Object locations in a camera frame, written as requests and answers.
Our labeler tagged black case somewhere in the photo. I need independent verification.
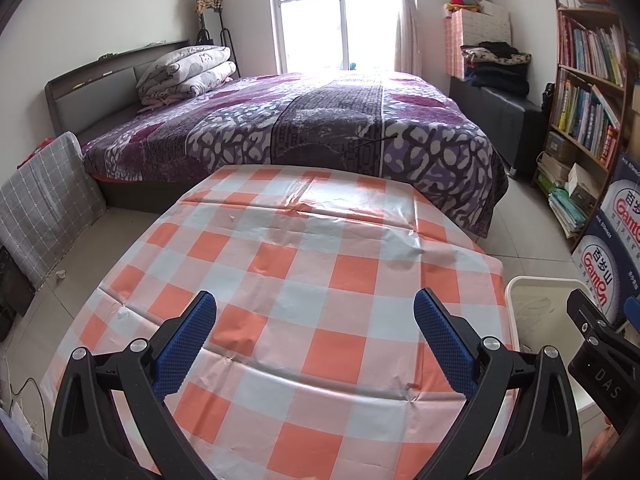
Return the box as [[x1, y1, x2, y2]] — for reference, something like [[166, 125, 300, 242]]
[[0, 247, 37, 343]]

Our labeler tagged dark bed headboard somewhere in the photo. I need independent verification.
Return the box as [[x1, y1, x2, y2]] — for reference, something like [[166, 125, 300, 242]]
[[44, 40, 193, 143]]

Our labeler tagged window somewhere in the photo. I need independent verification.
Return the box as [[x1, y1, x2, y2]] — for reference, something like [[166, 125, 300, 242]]
[[267, 0, 401, 75]]

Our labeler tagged row of thin books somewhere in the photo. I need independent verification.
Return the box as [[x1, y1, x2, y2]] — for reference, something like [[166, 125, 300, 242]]
[[557, 12, 628, 88]]

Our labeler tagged black cable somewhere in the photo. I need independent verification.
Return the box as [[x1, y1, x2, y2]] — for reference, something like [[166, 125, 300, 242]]
[[7, 377, 48, 441]]

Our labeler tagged white tissue box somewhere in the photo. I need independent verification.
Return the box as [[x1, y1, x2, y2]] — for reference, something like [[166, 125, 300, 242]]
[[565, 162, 608, 206]]

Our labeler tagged row of thick books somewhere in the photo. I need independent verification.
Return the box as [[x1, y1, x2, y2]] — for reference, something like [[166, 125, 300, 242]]
[[555, 70, 623, 166]]

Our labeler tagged stack of green folders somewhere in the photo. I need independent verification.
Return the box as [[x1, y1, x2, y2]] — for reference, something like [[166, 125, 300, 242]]
[[547, 187, 591, 238]]

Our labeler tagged stack of pale books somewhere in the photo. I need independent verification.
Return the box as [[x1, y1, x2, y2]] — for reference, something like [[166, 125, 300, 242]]
[[537, 152, 571, 196]]

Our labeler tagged person's right hand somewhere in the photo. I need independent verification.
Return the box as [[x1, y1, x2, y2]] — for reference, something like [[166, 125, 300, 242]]
[[590, 426, 623, 480]]

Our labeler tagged pale curtain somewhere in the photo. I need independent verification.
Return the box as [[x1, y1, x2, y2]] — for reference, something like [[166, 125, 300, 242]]
[[390, 0, 423, 76]]

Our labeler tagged white and pink cabinet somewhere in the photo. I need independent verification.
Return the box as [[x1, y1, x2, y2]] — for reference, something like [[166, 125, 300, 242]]
[[442, 7, 513, 81]]

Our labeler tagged grey cardboard box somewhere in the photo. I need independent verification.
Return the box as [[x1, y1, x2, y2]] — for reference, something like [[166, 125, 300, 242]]
[[544, 131, 576, 163]]

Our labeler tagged blue water carton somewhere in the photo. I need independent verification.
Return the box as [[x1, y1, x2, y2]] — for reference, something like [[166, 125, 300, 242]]
[[570, 217, 640, 331], [600, 152, 640, 271]]

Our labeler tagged black coat rack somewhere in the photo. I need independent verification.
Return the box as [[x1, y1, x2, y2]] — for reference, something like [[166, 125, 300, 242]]
[[195, 10, 242, 78]]

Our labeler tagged bed with purple bedspread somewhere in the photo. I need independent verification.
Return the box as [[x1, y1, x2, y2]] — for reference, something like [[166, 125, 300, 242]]
[[82, 71, 510, 238]]

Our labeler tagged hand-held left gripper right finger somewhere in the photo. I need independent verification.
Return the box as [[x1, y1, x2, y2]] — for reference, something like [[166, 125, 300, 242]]
[[412, 287, 583, 480]]

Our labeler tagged white plastic bin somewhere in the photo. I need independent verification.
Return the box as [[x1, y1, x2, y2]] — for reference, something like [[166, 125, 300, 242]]
[[504, 276, 618, 441]]

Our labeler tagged pile of folded clothes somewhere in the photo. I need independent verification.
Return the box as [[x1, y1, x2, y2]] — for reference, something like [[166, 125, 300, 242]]
[[460, 40, 532, 98]]

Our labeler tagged orange checked tablecloth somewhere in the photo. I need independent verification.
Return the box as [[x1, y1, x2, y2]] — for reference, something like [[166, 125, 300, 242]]
[[40, 164, 518, 480]]

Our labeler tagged wooden bookshelf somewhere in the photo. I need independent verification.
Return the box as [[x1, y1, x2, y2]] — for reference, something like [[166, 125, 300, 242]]
[[530, 0, 633, 256]]

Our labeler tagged black storage bench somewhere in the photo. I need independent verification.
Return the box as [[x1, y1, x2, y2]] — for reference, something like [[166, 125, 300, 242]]
[[449, 77, 551, 176]]

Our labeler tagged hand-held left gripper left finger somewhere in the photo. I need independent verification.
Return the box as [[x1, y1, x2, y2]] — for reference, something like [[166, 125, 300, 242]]
[[47, 290, 218, 480]]

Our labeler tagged grey plaid cushion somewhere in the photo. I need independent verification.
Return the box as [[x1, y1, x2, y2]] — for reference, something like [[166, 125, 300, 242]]
[[0, 131, 108, 291]]

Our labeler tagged white power strip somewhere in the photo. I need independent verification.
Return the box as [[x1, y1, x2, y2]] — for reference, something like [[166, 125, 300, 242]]
[[0, 405, 46, 453]]

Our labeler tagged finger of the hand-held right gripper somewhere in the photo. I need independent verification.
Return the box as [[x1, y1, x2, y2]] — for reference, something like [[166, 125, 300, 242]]
[[566, 289, 619, 349]]

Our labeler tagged folded grey patterned quilt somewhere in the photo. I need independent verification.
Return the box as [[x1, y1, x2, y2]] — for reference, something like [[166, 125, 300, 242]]
[[136, 45, 238, 107]]

